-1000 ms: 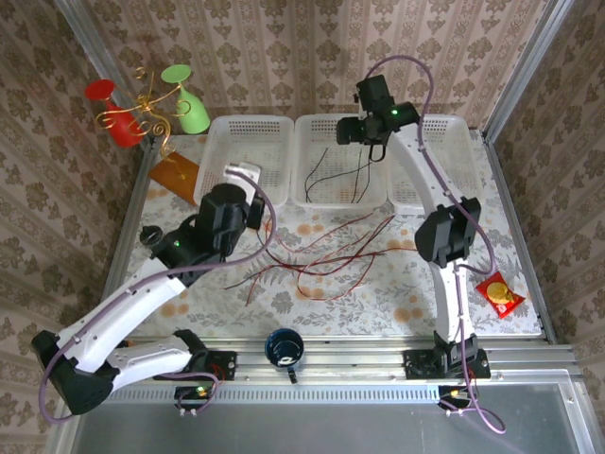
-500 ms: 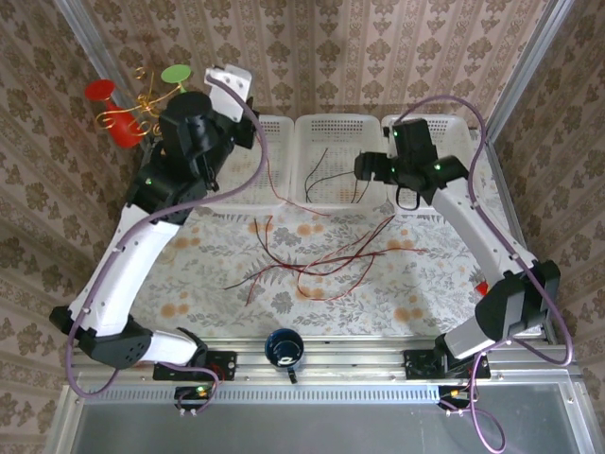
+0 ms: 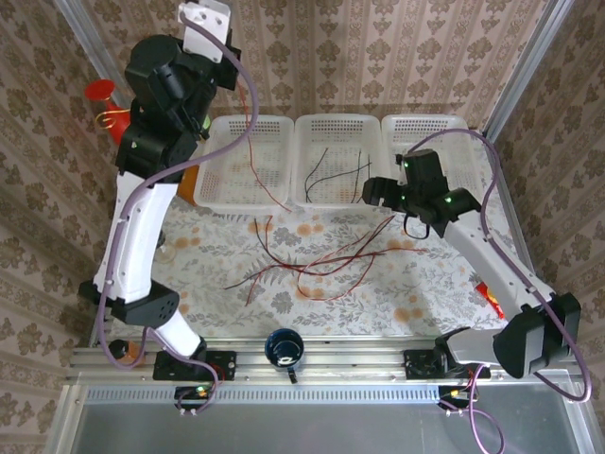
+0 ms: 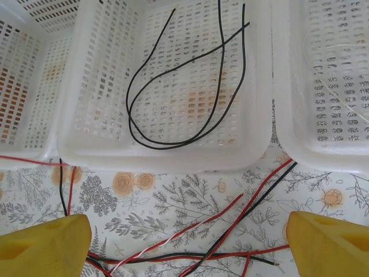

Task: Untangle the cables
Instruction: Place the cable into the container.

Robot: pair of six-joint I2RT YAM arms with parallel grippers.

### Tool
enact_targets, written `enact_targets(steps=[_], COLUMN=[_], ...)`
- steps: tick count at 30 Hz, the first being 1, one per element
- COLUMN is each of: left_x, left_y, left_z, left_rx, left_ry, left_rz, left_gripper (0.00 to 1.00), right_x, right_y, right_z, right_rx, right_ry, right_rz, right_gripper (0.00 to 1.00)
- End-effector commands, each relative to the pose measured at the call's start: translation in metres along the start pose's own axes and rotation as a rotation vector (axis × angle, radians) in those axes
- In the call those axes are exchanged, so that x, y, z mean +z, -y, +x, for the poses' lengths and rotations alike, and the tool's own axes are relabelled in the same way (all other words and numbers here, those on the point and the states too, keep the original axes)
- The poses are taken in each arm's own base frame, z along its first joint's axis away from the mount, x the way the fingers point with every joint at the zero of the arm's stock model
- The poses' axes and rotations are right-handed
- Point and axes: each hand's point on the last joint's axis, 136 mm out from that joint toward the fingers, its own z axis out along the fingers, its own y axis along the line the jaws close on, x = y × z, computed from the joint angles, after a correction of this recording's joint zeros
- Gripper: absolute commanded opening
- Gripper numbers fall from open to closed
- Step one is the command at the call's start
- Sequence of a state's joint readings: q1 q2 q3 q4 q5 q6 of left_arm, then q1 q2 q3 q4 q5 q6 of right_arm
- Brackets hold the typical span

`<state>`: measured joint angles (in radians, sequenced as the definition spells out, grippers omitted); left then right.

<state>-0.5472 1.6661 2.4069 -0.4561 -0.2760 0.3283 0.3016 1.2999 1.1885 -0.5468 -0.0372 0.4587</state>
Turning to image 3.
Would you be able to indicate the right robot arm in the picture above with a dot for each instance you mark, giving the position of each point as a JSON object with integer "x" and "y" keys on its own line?
{"x": 491, "y": 255}

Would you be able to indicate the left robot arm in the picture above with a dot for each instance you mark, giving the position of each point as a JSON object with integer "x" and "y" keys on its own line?
{"x": 137, "y": 246}

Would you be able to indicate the green plastic wine glass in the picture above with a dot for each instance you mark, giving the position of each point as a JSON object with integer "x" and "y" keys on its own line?
{"x": 206, "y": 123}

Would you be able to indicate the red plastic wine glass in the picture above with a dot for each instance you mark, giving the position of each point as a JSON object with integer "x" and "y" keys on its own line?
{"x": 100, "y": 90}

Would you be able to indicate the white perforated plastic basket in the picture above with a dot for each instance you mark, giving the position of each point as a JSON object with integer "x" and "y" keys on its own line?
{"x": 222, "y": 189}
{"x": 425, "y": 127}
{"x": 331, "y": 132}

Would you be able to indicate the red snack packet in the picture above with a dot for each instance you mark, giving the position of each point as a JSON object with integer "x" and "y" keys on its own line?
{"x": 489, "y": 298}

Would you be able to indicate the floral tablecloth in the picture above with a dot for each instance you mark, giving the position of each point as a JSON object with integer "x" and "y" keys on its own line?
{"x": 340, "y": 317}

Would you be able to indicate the small black controller board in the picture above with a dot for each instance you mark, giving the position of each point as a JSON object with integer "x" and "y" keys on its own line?
{"x": 189, "y": 395}
{"x": 449, "y": 395}

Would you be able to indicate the dark blue mug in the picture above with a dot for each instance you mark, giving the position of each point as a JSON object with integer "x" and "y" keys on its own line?
{"x": 283, "y": 350}

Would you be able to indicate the grey metal panel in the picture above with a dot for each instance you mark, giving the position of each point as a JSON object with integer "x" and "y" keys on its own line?
{"x": 307, "y": 430}

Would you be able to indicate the orange bottle black cap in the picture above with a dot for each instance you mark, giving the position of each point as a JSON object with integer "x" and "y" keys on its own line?
{"x": 123, "y": 352}

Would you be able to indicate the aluminium table edge rail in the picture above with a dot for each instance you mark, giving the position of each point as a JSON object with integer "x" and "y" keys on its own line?
{"x": 511, "y": 213}

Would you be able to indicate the aluminium frame post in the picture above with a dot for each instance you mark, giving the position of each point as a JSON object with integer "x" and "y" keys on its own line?
{"x": 85, "y": 33}
{"x": 539, "y": 47}

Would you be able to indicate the aluminium mounting rail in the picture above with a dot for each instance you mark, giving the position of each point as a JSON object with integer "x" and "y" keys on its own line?
{"x": 354, "y": 359}

